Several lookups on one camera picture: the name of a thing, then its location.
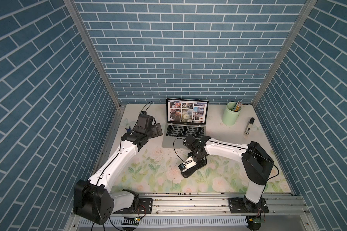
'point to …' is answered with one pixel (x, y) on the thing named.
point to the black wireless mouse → (188, 173)
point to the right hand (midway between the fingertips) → (194, 162)
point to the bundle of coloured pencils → (237, 107)
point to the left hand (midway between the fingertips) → (157, 128)
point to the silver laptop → (184, 118)
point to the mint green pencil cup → (230, 117)
